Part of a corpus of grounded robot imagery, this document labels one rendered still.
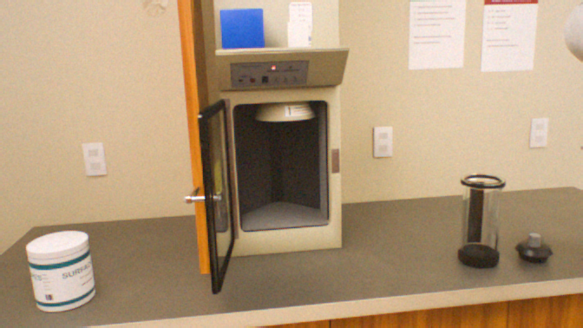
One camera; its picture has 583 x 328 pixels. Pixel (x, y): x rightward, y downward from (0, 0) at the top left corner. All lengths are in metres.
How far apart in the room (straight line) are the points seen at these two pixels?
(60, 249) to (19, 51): 0.83
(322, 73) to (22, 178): 1.14
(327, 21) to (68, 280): 0.89
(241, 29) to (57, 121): 0.87
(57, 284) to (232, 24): 0.71
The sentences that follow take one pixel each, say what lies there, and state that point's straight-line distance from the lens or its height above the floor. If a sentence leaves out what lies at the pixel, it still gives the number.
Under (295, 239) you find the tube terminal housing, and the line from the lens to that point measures 1.36.
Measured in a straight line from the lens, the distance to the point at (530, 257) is 1.39.
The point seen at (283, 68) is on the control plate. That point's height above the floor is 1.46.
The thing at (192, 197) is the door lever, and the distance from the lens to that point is 1.02.
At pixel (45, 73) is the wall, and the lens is 1.79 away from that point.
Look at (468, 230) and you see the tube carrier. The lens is 1.30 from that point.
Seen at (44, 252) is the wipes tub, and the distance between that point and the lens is 1.19.
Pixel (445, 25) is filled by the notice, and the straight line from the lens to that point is 1.85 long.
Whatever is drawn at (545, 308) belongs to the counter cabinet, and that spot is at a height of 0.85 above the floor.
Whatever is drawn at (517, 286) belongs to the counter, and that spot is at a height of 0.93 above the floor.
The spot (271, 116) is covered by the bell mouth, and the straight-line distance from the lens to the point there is 1.29.
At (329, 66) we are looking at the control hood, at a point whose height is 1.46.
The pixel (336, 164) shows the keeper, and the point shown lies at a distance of 1.31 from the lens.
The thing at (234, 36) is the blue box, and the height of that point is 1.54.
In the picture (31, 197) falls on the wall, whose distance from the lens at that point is 1.89.
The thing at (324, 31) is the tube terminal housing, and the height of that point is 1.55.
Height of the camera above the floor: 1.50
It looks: 13 degrees down
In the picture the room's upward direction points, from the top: 2 degrees counter-clockwise
